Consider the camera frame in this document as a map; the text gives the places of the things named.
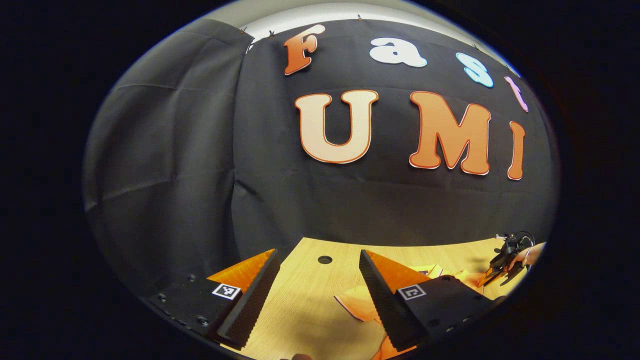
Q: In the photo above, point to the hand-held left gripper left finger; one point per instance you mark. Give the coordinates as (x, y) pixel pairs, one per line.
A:
(257, 295)

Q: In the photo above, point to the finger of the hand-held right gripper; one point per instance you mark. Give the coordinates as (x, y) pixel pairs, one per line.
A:
(492, 276)

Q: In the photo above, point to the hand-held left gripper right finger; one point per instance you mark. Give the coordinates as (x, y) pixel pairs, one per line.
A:
(382, 300)

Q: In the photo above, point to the orange T-shirt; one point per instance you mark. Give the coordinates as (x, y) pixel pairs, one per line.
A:
(357, 302)

